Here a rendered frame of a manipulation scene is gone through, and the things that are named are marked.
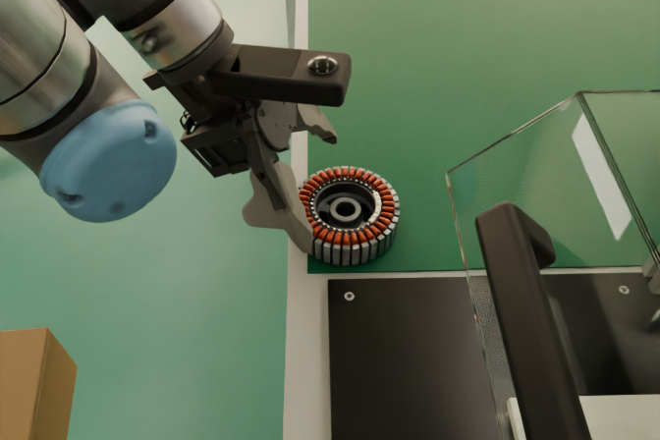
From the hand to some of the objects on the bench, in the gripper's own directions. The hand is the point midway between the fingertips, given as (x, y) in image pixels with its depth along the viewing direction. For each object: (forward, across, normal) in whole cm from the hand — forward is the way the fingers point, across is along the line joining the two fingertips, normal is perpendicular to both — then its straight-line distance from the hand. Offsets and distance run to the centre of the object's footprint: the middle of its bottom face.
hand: (330, 192), depth 59 cm
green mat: (+24, -32, +31) cm, 51 cm away
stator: (+5, 0, -1) cm, 5 cm away
